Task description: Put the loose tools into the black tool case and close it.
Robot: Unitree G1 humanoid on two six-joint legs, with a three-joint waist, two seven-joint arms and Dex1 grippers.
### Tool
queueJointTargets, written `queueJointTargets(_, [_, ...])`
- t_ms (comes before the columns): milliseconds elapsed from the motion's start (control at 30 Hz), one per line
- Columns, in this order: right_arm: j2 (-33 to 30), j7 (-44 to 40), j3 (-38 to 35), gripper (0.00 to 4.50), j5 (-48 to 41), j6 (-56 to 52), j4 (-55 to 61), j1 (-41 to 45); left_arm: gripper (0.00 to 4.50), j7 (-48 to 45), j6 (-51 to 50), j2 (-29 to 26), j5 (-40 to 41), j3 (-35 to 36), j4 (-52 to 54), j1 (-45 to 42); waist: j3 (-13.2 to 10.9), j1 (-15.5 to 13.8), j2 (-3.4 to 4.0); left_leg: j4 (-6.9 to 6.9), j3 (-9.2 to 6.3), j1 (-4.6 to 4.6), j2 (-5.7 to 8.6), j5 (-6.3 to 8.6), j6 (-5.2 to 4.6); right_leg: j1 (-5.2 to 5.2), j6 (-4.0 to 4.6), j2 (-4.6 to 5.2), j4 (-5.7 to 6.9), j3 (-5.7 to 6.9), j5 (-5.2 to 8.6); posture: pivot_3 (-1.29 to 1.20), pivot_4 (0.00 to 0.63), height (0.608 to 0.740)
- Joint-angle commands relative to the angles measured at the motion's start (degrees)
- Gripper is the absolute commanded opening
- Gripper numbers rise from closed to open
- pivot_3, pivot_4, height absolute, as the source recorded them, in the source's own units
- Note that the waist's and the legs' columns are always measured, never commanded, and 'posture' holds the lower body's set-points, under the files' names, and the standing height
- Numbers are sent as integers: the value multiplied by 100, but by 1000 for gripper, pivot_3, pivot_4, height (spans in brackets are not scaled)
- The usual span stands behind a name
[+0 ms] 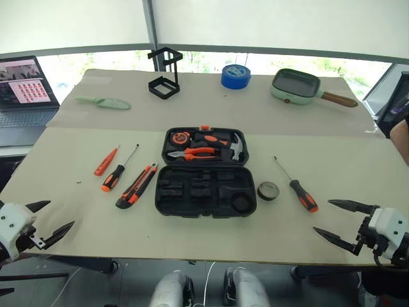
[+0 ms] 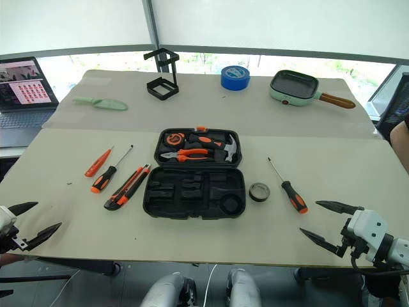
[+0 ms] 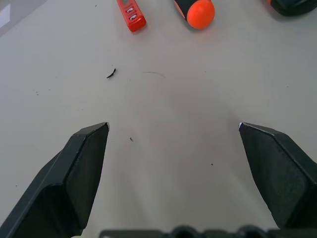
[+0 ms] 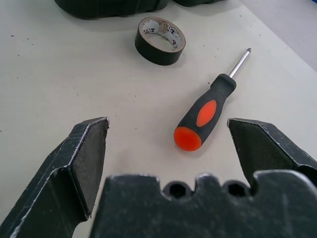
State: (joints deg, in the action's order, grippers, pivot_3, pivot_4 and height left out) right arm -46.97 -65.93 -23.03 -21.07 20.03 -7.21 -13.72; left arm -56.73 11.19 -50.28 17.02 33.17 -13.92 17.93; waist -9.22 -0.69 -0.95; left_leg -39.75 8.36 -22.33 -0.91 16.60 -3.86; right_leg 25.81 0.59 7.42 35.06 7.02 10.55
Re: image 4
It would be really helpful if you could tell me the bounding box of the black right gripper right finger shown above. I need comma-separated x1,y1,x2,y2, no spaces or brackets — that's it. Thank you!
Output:
226,118,317,188

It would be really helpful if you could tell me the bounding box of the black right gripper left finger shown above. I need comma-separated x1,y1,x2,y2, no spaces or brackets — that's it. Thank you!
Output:
0,116,110,238

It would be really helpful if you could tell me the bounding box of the black tool case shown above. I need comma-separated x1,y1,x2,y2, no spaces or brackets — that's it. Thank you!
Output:
53,0,240,20

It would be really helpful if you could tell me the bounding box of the black tape roll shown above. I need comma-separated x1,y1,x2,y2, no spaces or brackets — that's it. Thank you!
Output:
135,16,187,66

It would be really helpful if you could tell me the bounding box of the black orange handled screwdriver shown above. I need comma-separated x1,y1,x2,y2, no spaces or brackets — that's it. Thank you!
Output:
173,47,253,151

